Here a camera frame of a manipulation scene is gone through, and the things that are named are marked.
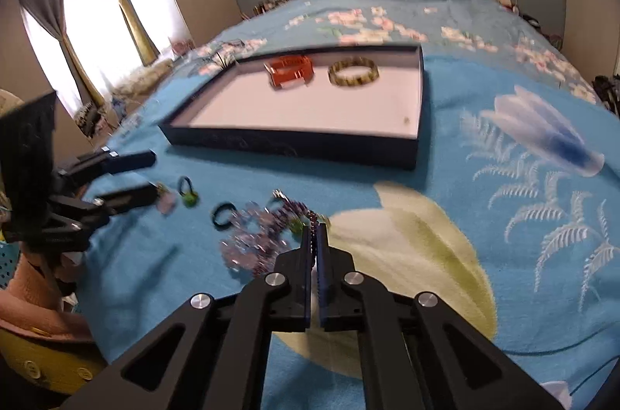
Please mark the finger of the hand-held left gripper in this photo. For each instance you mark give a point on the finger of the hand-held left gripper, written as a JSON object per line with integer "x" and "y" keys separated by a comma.
{"x": 135, "y": 196}
{"x": 131, "y": 160}

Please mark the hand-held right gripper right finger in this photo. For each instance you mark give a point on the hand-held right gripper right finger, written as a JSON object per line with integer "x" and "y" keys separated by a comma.
{"x": 323, "y": 289}

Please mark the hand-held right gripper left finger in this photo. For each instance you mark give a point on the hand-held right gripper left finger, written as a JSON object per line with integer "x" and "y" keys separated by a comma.
{"x": 306, "y": 279}

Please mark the dark blue shallow tray box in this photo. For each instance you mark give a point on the dark blue shallow tray box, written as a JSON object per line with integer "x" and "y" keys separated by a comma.
{"x": 290, "y": 109}

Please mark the white floral cloth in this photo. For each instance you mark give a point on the white floral cloth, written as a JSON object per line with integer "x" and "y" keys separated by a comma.
{"x": 143, "y": 78}

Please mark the blue flower print fleece blanket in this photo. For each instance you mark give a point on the blue flower print fleece blanket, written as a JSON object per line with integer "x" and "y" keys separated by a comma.
{"x": 460, "y": 221}

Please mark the orange smartwatch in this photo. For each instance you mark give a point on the orange smartwatch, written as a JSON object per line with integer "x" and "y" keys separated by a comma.
{"x": 286, "y": 62}

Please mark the yellow buttoned cloth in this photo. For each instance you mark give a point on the yellow buttoned cloth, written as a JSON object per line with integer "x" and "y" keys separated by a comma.
{"x": 43, "y": 366}

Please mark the tortoiseshell bangle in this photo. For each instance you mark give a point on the tortoiseshell bangle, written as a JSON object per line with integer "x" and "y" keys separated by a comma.
{"x": 352, "y": 82}

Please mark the cluttered bedside table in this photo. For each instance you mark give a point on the cluttered bedside table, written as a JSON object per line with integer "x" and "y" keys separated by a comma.
{"x": 273, "y": 3}

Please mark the pile of dark clothes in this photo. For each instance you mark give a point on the pile of dark clothes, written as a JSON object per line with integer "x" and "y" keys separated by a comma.
{"x": 608, "y": 95}

